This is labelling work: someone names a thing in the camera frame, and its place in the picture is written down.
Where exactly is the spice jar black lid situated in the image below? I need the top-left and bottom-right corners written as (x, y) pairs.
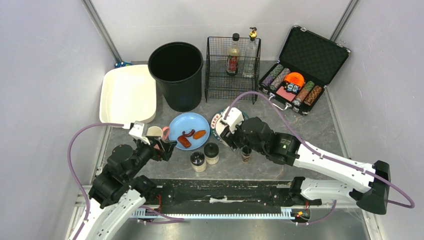
top-left (203, 142), bottom-right (219, 165)
top-left (190, 151), bottom-right (207, 173)

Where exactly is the clear bottle gold pump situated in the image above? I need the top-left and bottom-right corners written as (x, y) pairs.
top-left (242, 27), bottom-right (257, 79)

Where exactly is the sauce bottle red label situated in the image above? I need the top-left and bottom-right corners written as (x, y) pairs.
top-left (226, 33), bottom-right (241, 76)

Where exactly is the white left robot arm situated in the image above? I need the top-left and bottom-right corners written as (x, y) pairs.
top-left (69, 136), bottom-right (177, 240)

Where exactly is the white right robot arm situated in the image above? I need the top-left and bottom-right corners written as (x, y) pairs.
top-left (216, 116), bottom-right (391, 215)

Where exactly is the small dark spice jar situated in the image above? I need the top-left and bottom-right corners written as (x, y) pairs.
top-left (241, 146), bottom-right (252, 163)

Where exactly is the red-brown meat roll toy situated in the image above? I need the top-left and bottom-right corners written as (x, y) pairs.
top-left (177, 135), bottom-right (192, 149)

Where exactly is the white patterned rim plate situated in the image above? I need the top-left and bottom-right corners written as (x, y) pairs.
top-left (209, 107), bottom-right (228, 147)

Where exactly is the brown octopus tentacle toy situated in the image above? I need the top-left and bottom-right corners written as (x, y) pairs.
top-left (182, 129), bottom-right (196, 138)

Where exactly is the blue plate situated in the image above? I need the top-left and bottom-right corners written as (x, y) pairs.
top-left (168, 112), bottom-right (210, 151)

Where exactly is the orange nugget toy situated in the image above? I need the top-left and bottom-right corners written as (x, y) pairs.
top-left (192, 130), bottom-right (207, 140)

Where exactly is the white rectangular basin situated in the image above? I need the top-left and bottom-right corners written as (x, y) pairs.
top-left (99, 64), bottom-right (157, 124)

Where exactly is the pink card deck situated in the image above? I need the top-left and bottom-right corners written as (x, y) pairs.
top-left (275, 86), bottom-right (297, 102)

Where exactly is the pink poker chip roll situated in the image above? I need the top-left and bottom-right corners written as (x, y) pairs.
top-left (269, 67), bottom-right (291, 91)

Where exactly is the blue dice box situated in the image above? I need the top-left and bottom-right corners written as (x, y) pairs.
top-left (286, 83), bottom-right (300, 94)

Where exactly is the green poker chip roll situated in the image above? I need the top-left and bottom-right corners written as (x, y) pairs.
top-left (261, 64), bottom-right (284, 87)

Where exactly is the black trash bin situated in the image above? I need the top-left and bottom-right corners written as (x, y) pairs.
top-left (148, 41), bottom-right (204, 112)

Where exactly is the orange round toy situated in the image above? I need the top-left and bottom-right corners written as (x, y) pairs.
top-left (284, 72), bottom-right (305, 87)

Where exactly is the brown poker chip roll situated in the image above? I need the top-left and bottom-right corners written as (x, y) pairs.
top-left (303, 85), bottom-right (323, 106)

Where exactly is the green brown chip roll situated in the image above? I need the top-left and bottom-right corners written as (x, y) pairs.
top-left (293, 81), bottom-right (315, 106)

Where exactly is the blue toy car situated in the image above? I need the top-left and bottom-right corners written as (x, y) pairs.
top-left (114, 61), bottom-right (133, 68)

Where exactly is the black poker chip case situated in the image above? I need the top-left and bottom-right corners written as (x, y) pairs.
top-left (258, 25), bottom-right (351, 116)

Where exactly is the pink handled cream mug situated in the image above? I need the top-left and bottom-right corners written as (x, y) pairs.
top-left (146, 126), bottom-right (170, 141)

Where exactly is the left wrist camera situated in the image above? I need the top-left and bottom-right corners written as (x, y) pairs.
top-left (128, 121), bottom-right (151, 145)

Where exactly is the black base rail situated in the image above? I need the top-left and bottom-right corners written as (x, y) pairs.
top-left (145, 179), bottom-right (322, 215)

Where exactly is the black wire basket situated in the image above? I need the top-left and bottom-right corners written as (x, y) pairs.
top-left (204, 34), bottom-right (262, 101)

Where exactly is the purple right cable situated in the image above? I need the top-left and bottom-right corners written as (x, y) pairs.
top-left (223, 91), bottom-right (416, 210)

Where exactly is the purple cable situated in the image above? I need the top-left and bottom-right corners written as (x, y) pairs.
top-left (223, 91), bottom-right (416, 210)
top-left (67, 122), bottom-right (132, 240)

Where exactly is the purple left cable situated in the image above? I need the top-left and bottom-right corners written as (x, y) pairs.
top-left (67, 122), bottom-right (132, 240)

